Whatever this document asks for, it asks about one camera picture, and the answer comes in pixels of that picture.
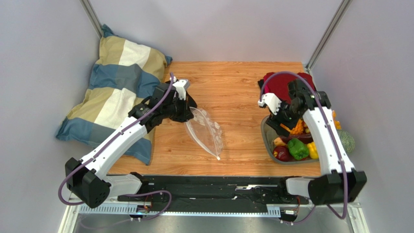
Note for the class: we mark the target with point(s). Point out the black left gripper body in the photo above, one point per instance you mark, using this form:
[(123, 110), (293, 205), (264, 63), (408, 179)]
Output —
[(178, 110)]

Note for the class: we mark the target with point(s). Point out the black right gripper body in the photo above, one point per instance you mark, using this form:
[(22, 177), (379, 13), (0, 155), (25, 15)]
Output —
[(280, 122)]

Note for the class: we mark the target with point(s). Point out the green bell pepper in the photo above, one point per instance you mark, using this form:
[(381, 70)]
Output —
[(298, 149)]

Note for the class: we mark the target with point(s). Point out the clear dotted zip top bag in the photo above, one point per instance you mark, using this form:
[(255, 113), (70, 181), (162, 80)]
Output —
[(205, 132)]

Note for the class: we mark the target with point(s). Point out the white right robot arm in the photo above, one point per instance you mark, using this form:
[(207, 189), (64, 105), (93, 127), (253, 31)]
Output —
[(339, 182)]

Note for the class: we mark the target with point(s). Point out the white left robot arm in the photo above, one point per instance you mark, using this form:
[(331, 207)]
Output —
[(88, 178)]

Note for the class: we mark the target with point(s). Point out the clear plastic food tray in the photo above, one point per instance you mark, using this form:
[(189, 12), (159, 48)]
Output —
[(269, 135)]

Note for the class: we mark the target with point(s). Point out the black baseball cap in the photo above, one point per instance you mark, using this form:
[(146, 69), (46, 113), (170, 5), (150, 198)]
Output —
[(192, 103)]

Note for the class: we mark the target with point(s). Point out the orange spiky gourd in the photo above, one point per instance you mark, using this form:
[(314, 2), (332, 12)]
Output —
[(299, 129)]

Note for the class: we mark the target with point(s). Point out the red folded cloth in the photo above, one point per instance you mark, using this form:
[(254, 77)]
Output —
[(279, 84)]

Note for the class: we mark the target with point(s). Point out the yellow bell pepper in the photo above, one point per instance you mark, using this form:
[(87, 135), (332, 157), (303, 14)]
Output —
[(313, 154)]

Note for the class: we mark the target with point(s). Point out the black folded cloth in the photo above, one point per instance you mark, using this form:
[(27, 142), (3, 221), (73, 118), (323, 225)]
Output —
[(262, 86)]

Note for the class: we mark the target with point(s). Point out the orange finger fruit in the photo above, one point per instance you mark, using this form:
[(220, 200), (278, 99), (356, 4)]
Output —
[(336, 122)]

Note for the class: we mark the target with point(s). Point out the green netted melon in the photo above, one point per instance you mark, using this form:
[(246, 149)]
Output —
[(347, 140)]

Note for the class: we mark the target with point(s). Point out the blue beige plaid pillow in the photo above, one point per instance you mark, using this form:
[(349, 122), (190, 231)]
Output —
[(124, 75)]

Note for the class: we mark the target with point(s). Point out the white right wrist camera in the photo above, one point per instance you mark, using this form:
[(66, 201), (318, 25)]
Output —
[(271, 101)]

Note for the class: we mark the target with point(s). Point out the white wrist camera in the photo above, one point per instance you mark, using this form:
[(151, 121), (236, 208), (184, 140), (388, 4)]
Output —
[(271, 101), (181, 86)]

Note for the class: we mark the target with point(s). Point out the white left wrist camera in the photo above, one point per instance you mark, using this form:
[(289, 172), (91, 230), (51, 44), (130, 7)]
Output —
[(181, 86)]

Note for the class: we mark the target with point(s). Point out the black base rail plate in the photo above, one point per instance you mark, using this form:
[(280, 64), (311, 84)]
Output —
[(217, 196)]

